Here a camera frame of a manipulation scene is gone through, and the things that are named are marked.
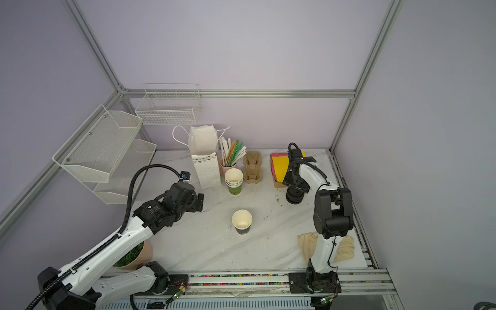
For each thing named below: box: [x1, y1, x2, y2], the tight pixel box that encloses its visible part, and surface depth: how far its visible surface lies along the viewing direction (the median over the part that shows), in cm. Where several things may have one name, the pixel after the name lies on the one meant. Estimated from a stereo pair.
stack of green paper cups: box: [224, 167, 244, 196], surface depth 95 cm
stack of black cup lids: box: [285, 184, 305, 205], surface depth 98 cm
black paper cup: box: [231, 209, 253, 236], surface depth 84 cm
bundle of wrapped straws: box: [218, 136, 248, 167], surface depth 102 cm
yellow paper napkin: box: [271, 155, 290, 183], surface depth 113 cm
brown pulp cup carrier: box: [242, 150, 263, 184], surface depth 107 cm
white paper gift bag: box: [171, 124, 231, 190], surface depth 97 cm
